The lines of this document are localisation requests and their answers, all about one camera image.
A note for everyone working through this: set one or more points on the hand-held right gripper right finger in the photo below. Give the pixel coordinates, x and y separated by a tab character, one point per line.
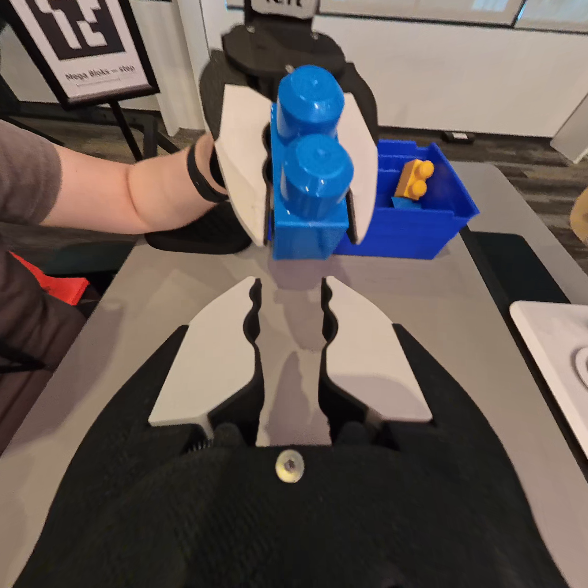
372	363

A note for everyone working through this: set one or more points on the person's left forearm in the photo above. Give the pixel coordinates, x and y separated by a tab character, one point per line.
115	193

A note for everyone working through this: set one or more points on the black framed marker sign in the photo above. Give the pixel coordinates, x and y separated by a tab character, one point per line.
92	78

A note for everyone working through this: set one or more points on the orange two-stud mega block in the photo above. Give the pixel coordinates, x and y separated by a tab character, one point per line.
411	181

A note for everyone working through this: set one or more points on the blue plastic bin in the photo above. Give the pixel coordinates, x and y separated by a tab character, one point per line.
413	234

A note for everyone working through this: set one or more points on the small floor device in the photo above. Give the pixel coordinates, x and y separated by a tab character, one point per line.
458	137

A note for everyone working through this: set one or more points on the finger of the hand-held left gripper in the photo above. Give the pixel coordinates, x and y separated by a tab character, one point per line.
365	174
241	160

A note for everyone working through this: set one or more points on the black wristband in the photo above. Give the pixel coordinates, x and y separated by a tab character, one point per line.
195	179

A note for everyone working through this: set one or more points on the black sign easel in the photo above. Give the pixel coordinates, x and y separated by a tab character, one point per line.
124	131

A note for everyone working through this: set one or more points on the instruction sheet on white stand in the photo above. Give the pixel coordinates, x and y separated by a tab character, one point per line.
546	349

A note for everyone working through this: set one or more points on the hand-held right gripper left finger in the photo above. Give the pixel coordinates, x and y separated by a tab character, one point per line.
211	358

